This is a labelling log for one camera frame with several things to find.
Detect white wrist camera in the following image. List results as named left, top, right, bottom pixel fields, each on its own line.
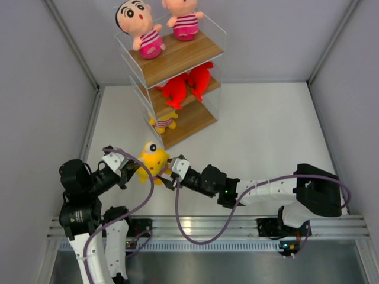
left=170, top=159, right=190, bottom=181
left=102, top=146, right=128, bottom=173

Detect white wire wooden shelf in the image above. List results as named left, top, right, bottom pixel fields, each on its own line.
left=115, top=15, right=226, bottom=149

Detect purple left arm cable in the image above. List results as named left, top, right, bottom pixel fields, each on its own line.
left=84, top=147, right=155, bottom=284

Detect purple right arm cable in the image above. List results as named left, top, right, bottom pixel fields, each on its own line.
left=174, top=173, right=352, bottom=258

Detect red shark plush toy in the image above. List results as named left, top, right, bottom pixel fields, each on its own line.
left=155, top=73, right=193, bottom=109

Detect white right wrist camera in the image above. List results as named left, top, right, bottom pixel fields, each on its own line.
left=170, top=159, right=190, bottom=181

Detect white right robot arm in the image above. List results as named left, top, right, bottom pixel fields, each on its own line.
left=159, top=156, right=342, bottom=235

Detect yellow bear plush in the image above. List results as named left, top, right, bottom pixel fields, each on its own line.
left=149, top=111, right=178, bottom=134
left=138, top=141, right=171, bottom=185

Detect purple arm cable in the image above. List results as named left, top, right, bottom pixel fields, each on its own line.
left=84, top=147, right=155, bottom=284
left=174, top=173, right=352, bottom=258

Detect pink black-haired boy doll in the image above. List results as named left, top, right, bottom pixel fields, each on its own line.
left=115, top=0, right=166, bottom=59

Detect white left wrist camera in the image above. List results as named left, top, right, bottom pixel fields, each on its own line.
left=102, top=146, right=128, bottom=173

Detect slotted grey cable duct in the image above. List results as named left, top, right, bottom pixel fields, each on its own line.
left=141, top=240, right=284, bottom=252

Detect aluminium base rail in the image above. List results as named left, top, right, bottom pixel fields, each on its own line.
left=47, top=215, right=371, bottom=238

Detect pink bald baby doll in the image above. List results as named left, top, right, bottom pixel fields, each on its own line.
left=162, top=0, right=204, bottom=41

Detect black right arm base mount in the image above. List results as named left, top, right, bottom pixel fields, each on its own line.
left=256, top=218, right=310, bottom=240

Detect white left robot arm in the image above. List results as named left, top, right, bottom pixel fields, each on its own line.
left=59, top=159, right=139, bottom=283

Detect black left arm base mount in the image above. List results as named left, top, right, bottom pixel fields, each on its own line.
left=127, top=218, right=153, bottom=238

